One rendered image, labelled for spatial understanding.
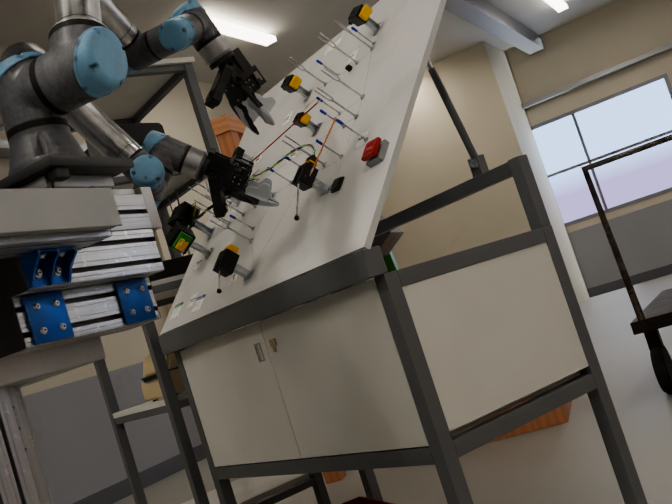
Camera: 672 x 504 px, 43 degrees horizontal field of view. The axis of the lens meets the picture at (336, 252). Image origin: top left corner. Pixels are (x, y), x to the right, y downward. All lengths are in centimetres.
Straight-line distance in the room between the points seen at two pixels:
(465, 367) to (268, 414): 71
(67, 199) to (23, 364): 34
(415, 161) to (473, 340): 936
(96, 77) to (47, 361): 53
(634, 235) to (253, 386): 945
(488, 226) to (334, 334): 898
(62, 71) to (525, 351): 125
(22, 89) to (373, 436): 112
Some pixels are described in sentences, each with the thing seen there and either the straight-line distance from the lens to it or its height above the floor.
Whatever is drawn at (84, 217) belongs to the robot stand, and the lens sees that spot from 146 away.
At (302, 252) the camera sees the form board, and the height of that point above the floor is 92.
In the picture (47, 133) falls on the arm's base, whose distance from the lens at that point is 169.
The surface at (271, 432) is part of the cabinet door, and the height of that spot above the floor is 49.
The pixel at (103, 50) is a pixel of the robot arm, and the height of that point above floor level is 133.
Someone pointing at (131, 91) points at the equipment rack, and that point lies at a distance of 348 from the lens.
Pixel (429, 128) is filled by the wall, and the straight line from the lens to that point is 1129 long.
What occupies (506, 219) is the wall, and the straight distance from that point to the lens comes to 1096.
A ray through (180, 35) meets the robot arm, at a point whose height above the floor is 147.
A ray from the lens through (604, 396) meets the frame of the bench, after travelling 235.
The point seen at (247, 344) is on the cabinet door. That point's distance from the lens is 248.
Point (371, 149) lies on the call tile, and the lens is 205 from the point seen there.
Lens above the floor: 73
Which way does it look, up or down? 4 degrees up
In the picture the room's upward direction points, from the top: 18 degrees counter-clockwise
